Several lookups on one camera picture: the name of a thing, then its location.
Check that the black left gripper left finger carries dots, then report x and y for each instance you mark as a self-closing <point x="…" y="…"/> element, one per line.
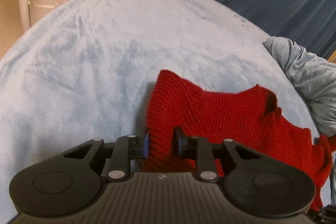
<point x="74" y="179"/>

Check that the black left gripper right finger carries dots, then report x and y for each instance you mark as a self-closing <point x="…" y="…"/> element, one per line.
<point x="254" y="182"/>

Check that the red knit sweater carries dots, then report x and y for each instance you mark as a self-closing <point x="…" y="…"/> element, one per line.
<point x="252" y="118"/>

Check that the light blue bed sheet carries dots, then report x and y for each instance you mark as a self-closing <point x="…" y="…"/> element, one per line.
<point x="87" y="70"/>

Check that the light blue fleece blanket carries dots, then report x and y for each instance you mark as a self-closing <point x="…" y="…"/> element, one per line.
<point x="312" y="76"/>

